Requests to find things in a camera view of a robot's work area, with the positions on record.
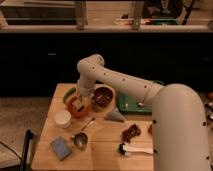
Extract brown pinecone cluster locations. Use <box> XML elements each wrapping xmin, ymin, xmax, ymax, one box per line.
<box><xmin>121</xmin><ymin>124</ymin><xmax>141</xmax><ymax>143</ymax></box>

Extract small red object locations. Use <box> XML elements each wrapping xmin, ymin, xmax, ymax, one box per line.
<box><xmin>148</xmin><ymin>124</ymin><xmax>152</xmax><ymax>135</ymax></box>

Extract grey triangular cloth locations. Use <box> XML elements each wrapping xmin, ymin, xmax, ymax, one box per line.
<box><xmin>104</xmin><ymin>108</ymin><xmax>125</xmax><ymax>122</ymax></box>

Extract blue sponge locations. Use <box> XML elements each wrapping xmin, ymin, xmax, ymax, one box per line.
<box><xmin>51</xmin><ymin>137</ymin><xmax>71</xmax><ymax>161</ymax></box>

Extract brown wooden bowl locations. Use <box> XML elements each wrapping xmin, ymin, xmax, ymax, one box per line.
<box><xmin>94</xmin><ymin>87</ymin><xmax>113</xmax><ymax>107</ymax></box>

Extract white cup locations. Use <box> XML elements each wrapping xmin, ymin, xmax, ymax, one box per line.
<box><xmin>54</xmin><ymin>110</ymin><xmax>71</xmax><ymax>129</ymax></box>

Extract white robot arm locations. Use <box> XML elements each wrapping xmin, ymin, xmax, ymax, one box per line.
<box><xmin>77</xmin><ymin>54</ymin><xmax>211</xmax><ymax>171</ymax></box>

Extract black chair frame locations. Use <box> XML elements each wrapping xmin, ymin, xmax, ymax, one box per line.
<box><xmin>20</xmin><ymin>129</ymin><xmax>34</xmax><ymax>171</ymax></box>

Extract green tray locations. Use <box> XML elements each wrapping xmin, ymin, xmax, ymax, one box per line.
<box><xmin>117</xmin><ymin>80</ymin><xmax>164</xmax><ymax>115</ymax></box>

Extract red bowl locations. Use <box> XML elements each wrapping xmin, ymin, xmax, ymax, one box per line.
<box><xmin>67</xmin><ymin>96</ymin><xmax>91</xmax><ymax>118</ymax></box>

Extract white brush black bristles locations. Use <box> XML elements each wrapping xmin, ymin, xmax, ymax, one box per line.
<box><xmin>118</xmin><ymin>143</ymin><xmax>153</xmax><ymax>156</ymax></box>

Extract green pepper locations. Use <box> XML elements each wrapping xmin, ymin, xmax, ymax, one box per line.
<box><xmin>63</xmin><ymin>87</ymin><xmax>76</xmax><ymax>104</ymax></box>

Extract metal measuring cup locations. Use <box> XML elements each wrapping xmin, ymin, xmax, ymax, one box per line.
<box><xmin>71</xmin><ymin>118</ymin><xmax>95</xmax><ymax>151</ymax></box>

